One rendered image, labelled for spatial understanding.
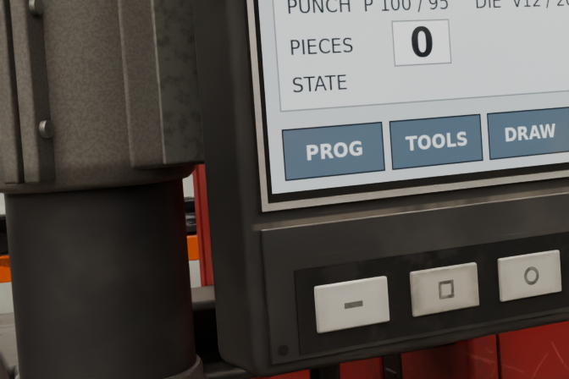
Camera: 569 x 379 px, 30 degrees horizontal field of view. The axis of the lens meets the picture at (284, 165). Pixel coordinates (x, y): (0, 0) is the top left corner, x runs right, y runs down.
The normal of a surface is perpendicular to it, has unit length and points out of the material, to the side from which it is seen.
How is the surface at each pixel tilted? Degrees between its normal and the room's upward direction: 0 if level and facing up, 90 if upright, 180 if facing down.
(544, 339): 90
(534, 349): 90
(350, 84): 90
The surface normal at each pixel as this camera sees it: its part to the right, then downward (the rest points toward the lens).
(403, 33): 0.43, 0.02
